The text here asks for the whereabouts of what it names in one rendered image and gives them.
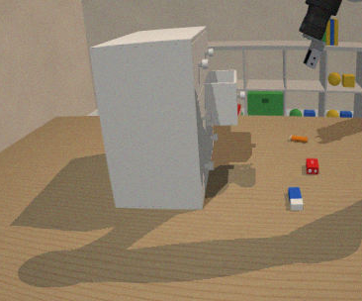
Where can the blue and white eraser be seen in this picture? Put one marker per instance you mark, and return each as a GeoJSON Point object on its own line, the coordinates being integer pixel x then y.
{"type": "Point", "coordinates": [295, 198]}

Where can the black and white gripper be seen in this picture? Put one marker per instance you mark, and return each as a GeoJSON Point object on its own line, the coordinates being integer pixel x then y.
{"type": "Point", "coordinates": [314, 25]}

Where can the red nine-volt battery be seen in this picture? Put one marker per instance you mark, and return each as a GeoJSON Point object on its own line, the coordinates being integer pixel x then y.
{"type": "Point", "coordinates": [312, 166]}

